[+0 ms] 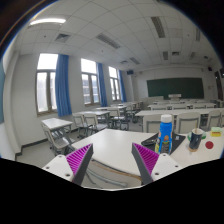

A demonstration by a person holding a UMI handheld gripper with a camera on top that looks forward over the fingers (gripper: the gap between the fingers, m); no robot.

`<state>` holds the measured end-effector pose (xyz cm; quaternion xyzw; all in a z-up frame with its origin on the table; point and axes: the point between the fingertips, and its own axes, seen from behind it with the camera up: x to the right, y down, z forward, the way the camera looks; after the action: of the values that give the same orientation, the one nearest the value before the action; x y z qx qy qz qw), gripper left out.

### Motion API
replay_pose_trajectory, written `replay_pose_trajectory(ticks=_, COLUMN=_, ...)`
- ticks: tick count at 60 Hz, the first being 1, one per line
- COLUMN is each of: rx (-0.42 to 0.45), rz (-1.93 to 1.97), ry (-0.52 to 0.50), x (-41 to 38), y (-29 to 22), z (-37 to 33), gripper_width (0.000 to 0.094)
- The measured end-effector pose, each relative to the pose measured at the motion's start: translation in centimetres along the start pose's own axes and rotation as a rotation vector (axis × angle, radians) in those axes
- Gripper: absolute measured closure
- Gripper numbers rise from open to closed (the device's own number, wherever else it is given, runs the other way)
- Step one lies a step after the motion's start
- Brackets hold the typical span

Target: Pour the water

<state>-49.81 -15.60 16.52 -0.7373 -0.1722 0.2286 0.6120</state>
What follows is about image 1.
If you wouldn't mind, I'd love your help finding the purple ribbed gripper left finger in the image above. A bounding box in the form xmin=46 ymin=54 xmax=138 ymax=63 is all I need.
xmin=66 ymin=144 xmax=93 ymax=185

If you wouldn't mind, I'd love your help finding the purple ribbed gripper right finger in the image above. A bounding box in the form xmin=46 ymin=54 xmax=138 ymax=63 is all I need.
xmin=132 ymin=143 xmax=159 ymax=185

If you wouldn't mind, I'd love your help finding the black mat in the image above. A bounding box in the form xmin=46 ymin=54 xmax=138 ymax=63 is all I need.
xmin=141 ymin=133 xmax=185 ymax=154

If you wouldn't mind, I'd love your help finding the grey chair near desk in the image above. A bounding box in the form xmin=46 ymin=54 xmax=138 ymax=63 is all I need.
xmin=42 ymin=125 xmax=73 ymax=156

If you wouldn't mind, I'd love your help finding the blue plastic drink bottle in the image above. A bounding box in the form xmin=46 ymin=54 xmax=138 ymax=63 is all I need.
xmin=155 ymin=114 xmax=172 ymax=154

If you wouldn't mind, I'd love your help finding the white chair behind table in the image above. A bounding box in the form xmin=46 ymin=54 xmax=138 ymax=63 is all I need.
xmin=143 ymin=114 xmax=161 ymax=133
xmin=175 ymin=112 xmax=201 ymax=134

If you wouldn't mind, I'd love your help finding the small grey desk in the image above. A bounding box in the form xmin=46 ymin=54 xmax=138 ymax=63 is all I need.
xmin=41 ymin=118 xmax=72 ymax=139

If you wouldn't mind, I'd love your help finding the green white saucer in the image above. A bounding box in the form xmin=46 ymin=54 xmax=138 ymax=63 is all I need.
xmin=187 ymin=131 xmax=206 ymax=141

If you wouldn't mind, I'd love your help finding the white chair behind table right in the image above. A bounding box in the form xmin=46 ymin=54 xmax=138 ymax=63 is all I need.
xmin=175 ymin=112 xmax=201 ymax=134

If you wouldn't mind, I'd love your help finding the blue curtain middle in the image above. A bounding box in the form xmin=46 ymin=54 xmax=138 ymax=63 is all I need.
xmin=97 ymin=63 xmax=108 ymax=107

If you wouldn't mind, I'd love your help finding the blue curtain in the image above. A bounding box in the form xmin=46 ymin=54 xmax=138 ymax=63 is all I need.
xmin=97 ymin=63 xmax=108 ymax=107
xmin=118 ymin=70 xmax=127 ymax=102
xmin=55 ymin=54 xmax=72 ymax=117

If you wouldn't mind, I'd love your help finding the red round disc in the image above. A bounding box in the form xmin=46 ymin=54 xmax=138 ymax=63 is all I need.
xmin=205 ymin=141 xmax=214 ymax=149

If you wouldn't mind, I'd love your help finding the blue curtain right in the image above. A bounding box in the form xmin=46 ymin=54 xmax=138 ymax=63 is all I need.
xmin=118 ymin=70 xmax=127 ymax=102

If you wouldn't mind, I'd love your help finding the yellow green sponge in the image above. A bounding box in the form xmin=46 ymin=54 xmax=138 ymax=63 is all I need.
xmin=210 ymin=127 xmax=222 ymax=137

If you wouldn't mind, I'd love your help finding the green chalkboard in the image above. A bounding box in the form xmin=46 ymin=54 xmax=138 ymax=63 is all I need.
xmin=147 ymin=78 xmax=204 ymax=99

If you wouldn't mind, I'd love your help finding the blue curtain left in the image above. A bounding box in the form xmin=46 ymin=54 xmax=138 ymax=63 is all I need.
xmin=55 ymin=54 xmax=72 ymax=117

